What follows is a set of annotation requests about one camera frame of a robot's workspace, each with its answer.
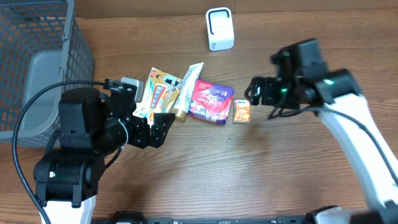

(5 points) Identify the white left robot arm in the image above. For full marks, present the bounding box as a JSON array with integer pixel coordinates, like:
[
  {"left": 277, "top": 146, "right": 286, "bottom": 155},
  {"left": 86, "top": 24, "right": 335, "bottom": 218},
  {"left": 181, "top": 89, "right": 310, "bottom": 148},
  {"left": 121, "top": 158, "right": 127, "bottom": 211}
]
[{"left": 34, "top": 79, "right": 175, "bottom": 223}]

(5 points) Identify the yellow snack bag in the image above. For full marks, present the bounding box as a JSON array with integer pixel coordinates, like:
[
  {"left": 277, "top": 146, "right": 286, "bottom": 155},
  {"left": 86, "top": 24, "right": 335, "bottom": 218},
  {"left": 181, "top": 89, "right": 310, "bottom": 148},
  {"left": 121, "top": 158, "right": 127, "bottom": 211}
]
[{"left": 133, "top": 67, "right": 182, "bottom": 126}]

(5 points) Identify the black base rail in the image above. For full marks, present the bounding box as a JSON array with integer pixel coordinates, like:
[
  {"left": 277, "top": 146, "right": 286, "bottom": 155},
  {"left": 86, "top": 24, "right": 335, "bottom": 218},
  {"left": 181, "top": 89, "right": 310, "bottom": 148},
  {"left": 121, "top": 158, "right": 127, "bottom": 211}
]
[{"left": 92, "top": 211, "right": 308, "bottom": 224}]

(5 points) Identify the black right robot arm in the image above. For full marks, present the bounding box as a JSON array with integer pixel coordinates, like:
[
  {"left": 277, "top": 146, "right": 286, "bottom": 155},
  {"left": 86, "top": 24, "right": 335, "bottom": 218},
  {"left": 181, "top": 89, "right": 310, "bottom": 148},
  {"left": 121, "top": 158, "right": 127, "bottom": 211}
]
[{"left": 244, "top": 39, "right": 397, "bottom": 223}]

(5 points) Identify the white tube gold cap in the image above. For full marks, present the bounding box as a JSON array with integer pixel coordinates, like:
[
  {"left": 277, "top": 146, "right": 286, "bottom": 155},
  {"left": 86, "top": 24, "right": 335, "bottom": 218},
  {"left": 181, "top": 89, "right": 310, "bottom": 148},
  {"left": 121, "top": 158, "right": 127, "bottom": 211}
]
[{"left": 173, "top": 62, "right": 204, "bottom": 122}]

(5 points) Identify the orange tissue pack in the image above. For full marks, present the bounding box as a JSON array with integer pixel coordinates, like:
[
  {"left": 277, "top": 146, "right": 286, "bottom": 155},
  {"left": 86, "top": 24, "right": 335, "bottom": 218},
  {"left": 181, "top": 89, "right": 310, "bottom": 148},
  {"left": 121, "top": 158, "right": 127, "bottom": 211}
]
[{"left": 233, "top": 100, "right": 250, "bottom": 123}]

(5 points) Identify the grey plastic basket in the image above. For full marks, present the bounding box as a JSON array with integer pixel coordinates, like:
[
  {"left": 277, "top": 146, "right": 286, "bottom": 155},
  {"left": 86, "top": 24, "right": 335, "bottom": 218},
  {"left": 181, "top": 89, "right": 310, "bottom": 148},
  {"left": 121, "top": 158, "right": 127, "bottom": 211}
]
[{"left": 1, "top": 0, "right": 95, "bottom": 143}]

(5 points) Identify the red purple packet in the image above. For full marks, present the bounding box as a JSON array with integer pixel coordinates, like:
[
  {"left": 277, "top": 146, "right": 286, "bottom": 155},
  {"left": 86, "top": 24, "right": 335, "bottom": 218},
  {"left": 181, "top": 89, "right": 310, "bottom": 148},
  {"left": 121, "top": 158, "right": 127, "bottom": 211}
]
[{"left": 188, "top": 80, "right": 234, "bottom": 124}]

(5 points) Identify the white barcode scanner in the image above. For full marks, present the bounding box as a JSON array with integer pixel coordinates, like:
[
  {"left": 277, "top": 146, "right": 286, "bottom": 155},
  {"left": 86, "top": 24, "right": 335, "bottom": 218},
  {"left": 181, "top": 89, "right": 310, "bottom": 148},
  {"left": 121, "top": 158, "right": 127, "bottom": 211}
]
[{"left": 205, "top": 7, "right": 234, "bottom": 51}]

